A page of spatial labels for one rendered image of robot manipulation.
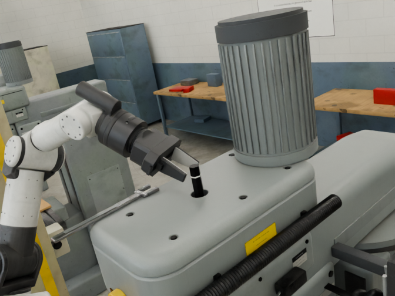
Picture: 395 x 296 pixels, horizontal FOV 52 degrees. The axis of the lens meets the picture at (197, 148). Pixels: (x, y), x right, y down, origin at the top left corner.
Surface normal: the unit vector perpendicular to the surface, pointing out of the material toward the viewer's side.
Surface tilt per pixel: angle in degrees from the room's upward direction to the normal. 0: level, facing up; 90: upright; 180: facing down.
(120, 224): 0
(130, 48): 90
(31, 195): 85
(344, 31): 90
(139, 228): 0
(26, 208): 85
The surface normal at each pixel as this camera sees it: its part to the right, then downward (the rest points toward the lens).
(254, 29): -0.22, 0.37
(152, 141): 0.31, -0.79
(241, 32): -0.48, 0.38
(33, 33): 0.65, 0.15
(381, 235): -0.18, -0.92
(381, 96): -0.77, 0.34
